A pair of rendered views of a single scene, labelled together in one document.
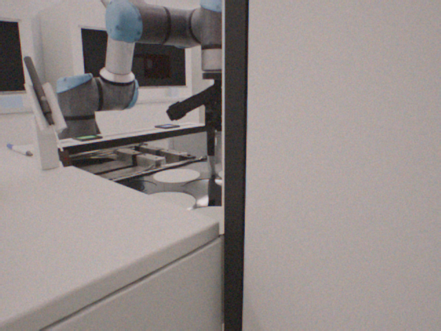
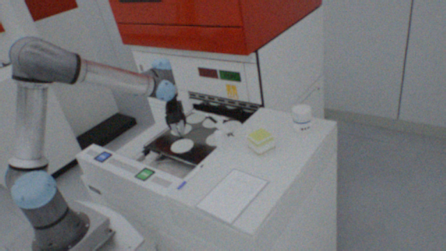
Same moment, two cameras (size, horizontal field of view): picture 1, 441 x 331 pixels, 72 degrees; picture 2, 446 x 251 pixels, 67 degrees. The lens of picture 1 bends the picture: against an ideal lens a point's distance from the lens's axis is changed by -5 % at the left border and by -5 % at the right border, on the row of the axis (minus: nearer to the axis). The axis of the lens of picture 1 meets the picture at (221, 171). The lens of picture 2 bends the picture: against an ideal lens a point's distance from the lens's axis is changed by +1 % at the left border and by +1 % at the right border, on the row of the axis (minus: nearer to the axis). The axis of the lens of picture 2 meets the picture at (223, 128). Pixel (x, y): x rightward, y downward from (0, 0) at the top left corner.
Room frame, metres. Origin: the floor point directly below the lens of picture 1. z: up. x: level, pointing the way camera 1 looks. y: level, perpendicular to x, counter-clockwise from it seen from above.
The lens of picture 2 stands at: (0.43, 1.33, 1.70)
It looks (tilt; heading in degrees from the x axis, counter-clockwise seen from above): 31 degrees down; 272
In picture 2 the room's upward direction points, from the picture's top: 11 degrees counter-clockwise
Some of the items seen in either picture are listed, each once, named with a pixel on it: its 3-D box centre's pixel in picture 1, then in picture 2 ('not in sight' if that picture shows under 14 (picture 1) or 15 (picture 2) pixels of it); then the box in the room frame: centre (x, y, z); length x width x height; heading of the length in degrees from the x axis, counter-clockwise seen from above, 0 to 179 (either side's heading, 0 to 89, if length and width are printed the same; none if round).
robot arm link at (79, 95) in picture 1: (77, 94); (38, 196); (1.07, 0.48, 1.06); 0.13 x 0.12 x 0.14; 128
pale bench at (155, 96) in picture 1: (129, 90); not in sight; (4.42, 1.26, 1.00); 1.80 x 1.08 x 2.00; 139
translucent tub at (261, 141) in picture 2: not in sight; (260, 142); (0.33, 0.32, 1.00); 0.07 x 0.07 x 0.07; 26
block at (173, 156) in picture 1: (173, 156); (135, 160); (0.86, 0.13, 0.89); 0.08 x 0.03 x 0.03; 49
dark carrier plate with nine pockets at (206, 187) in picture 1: (209, 187); (198, 134); (0.58, 0.02, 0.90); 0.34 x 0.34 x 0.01; 49
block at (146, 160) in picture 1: (151, 161); (148, 164); (0.80, 0.19, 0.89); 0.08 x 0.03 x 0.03; 49
